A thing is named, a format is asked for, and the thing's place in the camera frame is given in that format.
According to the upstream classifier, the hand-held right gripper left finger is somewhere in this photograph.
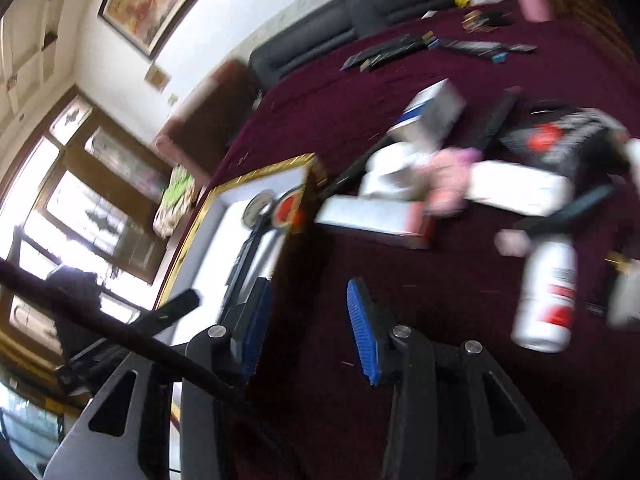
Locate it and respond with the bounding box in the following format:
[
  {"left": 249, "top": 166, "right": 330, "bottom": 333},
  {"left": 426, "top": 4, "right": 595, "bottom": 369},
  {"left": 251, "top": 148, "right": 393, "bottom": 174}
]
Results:
[{"left": 44, "top": 277, "right": 275, "bottom": 480}]

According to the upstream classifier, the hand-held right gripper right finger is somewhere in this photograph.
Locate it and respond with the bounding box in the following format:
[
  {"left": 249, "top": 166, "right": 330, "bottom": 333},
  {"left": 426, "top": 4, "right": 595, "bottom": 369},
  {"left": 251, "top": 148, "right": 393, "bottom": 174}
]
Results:
[{"left": 346, "top": 277, "right": 573, "bottom": 480}]

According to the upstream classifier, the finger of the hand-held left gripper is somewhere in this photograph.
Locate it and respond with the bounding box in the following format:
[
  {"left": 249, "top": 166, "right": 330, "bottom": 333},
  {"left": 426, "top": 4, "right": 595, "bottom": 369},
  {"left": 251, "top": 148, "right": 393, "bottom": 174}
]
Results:
[{"left": 131, "top": 290, "right": 202, "bottom": 336}]

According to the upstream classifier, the gold-rimmed white box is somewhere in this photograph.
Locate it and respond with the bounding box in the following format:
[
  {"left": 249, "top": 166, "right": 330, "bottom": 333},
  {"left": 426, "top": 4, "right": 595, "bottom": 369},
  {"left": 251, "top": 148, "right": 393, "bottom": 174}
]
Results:
[{"left": 152, "top": 152, "right": 331, "bottom": 431}]

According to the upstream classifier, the white carton red mark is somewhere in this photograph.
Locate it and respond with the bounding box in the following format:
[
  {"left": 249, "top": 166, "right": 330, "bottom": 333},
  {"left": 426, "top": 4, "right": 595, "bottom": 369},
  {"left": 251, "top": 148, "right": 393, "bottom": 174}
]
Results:
[{"left": 314, "top": 194, "right": 437, "bottom": 252}]

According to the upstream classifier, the white pill bottle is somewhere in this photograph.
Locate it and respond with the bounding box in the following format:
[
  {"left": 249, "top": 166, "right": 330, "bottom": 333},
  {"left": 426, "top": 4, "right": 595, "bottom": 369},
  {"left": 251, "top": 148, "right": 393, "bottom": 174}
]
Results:
[{"left": 510, "top": 237, "right": 579, "bottom": 354}]

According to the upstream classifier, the plain white carton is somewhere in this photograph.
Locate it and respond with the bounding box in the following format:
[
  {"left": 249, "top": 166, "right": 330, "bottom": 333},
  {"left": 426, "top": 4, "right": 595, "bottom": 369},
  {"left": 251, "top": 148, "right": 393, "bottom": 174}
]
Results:
[{"left": 466, "top": 159, "right": 577, "bottom": 217}]

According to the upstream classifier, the white blue carton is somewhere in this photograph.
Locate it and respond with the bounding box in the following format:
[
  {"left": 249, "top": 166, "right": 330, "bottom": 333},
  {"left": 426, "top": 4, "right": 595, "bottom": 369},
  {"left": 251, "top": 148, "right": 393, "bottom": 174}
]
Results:
[{"left": 387, "top": 78, "right": 468, "bottom": 154}]

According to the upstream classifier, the black bar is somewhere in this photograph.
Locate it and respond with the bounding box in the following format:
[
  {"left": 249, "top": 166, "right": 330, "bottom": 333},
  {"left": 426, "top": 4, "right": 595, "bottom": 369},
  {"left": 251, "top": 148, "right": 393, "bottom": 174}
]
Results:
[{"left": 464, "top": 86, "right": 524, "bottom": 154}]

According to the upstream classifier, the black snack bag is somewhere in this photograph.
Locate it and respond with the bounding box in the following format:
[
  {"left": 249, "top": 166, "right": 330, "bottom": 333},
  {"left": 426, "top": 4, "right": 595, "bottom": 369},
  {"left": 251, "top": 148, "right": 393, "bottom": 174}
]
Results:
[{"left": 499, "top": 106, "right": 632, "bottom": 182}]

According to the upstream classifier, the wooden framed window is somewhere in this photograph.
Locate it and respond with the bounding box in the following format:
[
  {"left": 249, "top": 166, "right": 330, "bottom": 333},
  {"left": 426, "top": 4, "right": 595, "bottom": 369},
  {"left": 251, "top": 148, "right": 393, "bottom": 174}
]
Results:
[{"left": 0, "top": 87, "right": 173, "bottom": 411}]

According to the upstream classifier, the green printed bag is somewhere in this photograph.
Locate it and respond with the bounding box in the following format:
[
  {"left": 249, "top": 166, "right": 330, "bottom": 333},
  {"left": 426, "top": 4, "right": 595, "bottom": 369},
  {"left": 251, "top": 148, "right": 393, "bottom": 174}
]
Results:
[{"left": 151, "top": 164, "right": 199, "bottom": 239}]

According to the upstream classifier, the grey tape roll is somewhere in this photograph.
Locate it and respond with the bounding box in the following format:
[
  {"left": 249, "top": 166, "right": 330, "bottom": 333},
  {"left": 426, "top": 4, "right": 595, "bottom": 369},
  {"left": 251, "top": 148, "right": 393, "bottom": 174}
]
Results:
[{"left": 242, "top": 190, "right": 274, "bottom": 229}]

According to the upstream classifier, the black tape roll red core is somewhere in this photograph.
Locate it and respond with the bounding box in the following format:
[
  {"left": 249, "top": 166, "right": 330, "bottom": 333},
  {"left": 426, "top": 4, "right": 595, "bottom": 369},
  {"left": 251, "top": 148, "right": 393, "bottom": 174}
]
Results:
[{"left": 271, "top": 186, "right": 307, "bottom": 235}]

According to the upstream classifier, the brown leather armchair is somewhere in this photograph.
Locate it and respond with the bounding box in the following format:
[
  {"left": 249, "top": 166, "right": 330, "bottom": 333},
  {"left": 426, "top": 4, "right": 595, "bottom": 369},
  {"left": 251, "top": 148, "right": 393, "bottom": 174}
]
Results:
[{"left": 155, "top": 59, "right": 262, "bottom": 187}]

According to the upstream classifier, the black pens group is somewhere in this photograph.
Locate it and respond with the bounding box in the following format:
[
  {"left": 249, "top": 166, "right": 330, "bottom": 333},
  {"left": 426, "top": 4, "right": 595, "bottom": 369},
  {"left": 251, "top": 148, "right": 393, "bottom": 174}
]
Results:
[{"left": 359, "top": 35, "right": 437, "bottom": 72}]

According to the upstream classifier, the black pens pair far left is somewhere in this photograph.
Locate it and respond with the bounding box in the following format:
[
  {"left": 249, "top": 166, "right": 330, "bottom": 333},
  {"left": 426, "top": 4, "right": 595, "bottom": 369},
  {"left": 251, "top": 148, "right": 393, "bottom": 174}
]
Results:
[{"left": 370, "top": 32, "right": 427, "bottom": 59}]

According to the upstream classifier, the black sofa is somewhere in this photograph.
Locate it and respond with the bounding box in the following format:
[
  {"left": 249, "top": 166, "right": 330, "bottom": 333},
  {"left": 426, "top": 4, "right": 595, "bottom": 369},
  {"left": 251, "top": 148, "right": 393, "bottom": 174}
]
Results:
[{"left": 249, "top": 0, "right": 521, "bottom": 93}]

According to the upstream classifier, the black marker teal cap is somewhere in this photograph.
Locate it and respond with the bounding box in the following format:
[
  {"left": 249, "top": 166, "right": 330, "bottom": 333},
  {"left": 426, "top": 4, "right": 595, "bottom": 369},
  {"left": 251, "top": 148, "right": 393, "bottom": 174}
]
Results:
[{"left": 441, "top": 38, "right": 509, "bottom": 66}]

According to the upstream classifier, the black clear gel pen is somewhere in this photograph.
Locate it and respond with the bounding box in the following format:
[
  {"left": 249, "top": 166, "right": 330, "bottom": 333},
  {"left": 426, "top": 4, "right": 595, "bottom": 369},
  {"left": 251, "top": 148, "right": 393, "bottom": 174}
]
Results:
[{"left": 479, "top": 41, "right": 539, "bottom": 57}]

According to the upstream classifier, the black car key fob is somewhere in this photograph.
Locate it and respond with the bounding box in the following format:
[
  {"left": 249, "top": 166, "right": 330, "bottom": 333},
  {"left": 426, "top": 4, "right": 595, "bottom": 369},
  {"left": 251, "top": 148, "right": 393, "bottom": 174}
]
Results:
[{"left": 461, "top": 6, "right": 512, "bottom": 32}]

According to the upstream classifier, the wooden brick-pattern cabinet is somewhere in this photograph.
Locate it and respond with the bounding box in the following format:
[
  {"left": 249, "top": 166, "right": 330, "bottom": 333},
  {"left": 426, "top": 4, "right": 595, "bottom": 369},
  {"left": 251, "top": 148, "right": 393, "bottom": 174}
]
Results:
[{"left": 537, "top": 0, "right": 640, "bottom": 66}]

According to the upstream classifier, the black braided cable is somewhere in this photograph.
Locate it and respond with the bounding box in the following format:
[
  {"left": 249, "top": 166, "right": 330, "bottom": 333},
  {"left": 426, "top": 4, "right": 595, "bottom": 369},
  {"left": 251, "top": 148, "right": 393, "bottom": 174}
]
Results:
[{"left": 0, "top": 258, "right": 306, "bottom": 480}]

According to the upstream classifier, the black flexible cord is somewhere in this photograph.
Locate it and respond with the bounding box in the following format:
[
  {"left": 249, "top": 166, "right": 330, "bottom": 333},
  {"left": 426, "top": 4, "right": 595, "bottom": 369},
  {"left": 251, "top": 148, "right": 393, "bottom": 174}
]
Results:
[{"left": 226, "top": 224, "right": 267, "bottom": 312}]

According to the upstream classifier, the small gold wall plaque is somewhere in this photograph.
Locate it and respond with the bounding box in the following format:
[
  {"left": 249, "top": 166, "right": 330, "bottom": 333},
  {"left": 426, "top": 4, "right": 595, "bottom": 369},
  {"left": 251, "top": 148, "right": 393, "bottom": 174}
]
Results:
[{"left": 144, "top": 64, "right": 171, "bottom": 92}]

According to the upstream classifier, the framed wall painting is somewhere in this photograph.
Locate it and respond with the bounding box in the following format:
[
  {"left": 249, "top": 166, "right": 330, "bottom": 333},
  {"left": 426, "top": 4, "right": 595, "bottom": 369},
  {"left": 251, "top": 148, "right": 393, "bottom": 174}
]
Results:
[{"left": 97, "top": 0, "right": 241, "bottom": 61}]

